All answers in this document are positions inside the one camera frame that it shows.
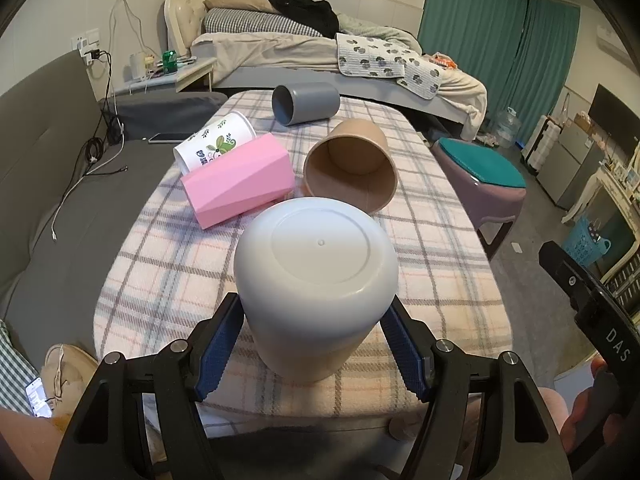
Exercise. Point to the white bedside table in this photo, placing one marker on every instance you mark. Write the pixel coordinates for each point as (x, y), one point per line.
(178, 81)

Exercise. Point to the grey mini fridge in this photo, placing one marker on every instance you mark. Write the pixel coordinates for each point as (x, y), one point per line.
(575, 156)

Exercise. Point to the bed with beige sheets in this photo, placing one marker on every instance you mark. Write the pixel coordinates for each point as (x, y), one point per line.
(461, 98)

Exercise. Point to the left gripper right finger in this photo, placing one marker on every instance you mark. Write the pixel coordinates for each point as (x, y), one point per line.
(516, 436)

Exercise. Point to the white suitcase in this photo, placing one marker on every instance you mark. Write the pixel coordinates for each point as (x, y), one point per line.
(547, 133)

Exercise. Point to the smartphone on sofa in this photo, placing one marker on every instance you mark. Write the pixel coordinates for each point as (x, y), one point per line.
(168, 138)

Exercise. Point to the water jug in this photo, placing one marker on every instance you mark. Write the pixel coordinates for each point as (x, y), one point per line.
(506, 128)

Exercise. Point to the brown paper cup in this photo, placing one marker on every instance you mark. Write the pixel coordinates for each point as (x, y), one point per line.
(353, 164)

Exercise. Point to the purple stool teal cushion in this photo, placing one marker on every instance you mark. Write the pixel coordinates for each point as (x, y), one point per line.
(492, 191)

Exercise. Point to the white air conditioner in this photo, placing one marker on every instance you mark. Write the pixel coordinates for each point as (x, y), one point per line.
(609, 42)

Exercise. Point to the white plastic cup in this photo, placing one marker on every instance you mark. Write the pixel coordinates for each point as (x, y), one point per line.
(314, 277)

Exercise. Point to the striped pillow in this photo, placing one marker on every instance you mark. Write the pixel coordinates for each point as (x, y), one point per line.
(236, 21)

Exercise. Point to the teal curtain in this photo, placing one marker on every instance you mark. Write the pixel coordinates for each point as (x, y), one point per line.
(521, 50)

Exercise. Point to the blue laundry basket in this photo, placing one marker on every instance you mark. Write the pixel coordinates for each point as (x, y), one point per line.
(585, 245)

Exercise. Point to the white floral cup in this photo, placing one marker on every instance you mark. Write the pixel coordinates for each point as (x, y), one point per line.
(217, 138)

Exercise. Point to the grey plastic cup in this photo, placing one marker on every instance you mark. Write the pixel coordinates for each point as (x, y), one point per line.
(294, 104)

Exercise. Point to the pink faceted cup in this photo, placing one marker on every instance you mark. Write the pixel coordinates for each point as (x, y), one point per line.
(249, 176)

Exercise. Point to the grey sofa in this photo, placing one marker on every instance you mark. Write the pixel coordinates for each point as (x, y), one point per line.
(58, 241)

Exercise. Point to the checkered shorts leg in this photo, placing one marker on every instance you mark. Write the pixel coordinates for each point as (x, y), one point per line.
(16, 373)

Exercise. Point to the black clothes pile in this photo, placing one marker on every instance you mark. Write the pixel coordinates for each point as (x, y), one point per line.
(316, 14)

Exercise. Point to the white patterned mat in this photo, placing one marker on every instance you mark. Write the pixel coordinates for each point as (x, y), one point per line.
(379, 59)

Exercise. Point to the green can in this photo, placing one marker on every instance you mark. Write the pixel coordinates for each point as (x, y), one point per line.
(169, 61)

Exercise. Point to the black television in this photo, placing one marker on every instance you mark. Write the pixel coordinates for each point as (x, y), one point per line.
(615, 118)

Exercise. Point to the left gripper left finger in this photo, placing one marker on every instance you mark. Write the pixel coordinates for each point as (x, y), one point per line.
(106, 437)

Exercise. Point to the beige slipper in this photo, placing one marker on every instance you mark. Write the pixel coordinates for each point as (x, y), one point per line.
(66, 373)

